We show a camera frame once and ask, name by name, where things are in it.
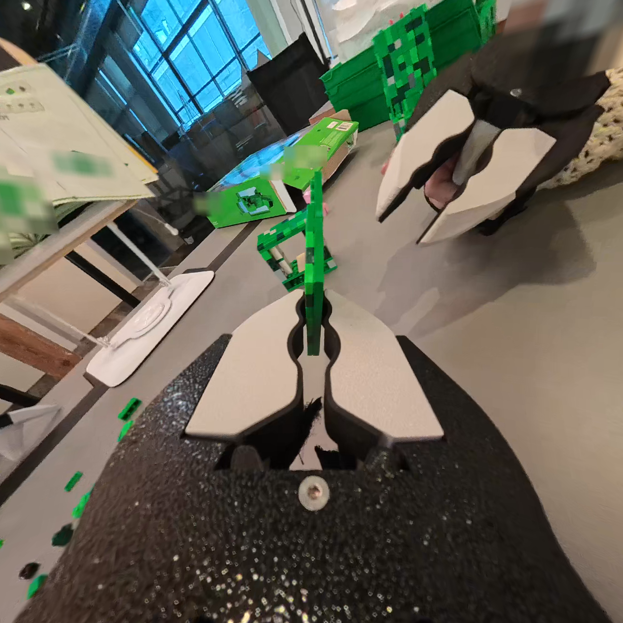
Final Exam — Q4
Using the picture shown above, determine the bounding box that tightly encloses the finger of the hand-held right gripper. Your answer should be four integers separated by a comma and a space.
375, 89, 476, 223
416, 127, 557, 245

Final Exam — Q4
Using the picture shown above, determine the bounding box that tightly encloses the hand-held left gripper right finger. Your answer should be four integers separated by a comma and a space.
321, 288, 446, 448

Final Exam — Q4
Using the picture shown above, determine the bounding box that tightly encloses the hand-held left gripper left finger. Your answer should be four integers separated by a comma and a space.
184, 289, 307, 443

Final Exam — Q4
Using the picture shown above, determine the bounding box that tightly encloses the green lego plate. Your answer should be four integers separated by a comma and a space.
302, 169, 326, 357

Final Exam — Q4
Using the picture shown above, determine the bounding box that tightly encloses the person's right forearm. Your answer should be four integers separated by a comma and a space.
550, 67, 623, 189

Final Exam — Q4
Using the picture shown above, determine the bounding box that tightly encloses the green pixel lego figure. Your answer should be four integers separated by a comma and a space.
373, 4, 439, 143

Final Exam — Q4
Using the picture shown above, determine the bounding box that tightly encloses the green lego box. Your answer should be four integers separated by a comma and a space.
207, 116, 360, 229

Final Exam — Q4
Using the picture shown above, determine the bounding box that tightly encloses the pile of loose lego bricks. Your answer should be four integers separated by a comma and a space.
0, 397, 145, 600

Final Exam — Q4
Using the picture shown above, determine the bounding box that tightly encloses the lego instruction booklet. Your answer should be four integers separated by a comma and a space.
0, 63, 160, 266

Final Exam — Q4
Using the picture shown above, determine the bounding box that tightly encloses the person's right hand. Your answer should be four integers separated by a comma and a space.
422, 152, 469, 211

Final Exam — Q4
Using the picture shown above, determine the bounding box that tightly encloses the green plastic crate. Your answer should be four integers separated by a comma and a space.
320, 0, 495, 132

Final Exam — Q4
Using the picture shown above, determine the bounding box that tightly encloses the black panel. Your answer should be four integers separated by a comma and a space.
247, 32, 337, 137

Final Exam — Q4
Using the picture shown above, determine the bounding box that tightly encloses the white paper sheet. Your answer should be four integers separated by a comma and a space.
0, 403, 64, 461

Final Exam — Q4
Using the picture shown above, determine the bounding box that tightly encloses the green lego frame structure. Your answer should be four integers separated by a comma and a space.
256, 213, 337, 294

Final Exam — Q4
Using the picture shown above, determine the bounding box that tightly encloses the glass window wall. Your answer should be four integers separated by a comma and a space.
49, 0, 273, 147

